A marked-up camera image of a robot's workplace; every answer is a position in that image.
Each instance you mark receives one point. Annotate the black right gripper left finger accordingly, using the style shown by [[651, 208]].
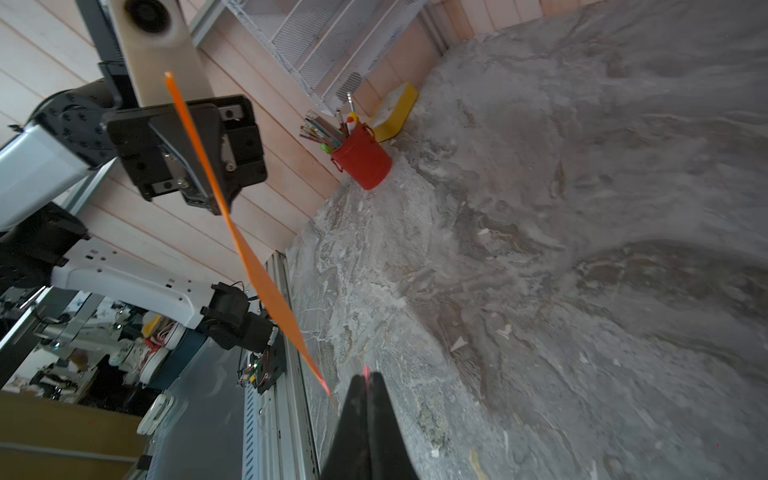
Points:
[[348, 456]]

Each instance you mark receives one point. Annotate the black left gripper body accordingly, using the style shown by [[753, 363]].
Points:
[[159, 156]]

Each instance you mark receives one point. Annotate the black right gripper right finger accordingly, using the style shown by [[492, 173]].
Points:
[[389, 457]]

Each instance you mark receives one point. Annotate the orange paper document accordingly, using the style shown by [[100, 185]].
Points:
[[266, 289]]

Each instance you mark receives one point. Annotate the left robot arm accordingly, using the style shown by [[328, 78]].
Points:
[[101, 195]]

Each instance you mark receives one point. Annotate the white sneakers on floor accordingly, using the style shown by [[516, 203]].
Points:
[[160, 336]]

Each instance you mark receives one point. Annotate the red pen holder cup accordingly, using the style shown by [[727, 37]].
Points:
[[363, 158]]

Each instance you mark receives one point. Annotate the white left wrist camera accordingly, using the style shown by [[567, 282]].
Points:
[[154, 39]]

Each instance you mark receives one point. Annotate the white wire mesh shelf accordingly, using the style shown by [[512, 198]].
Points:
[[328, 47]]

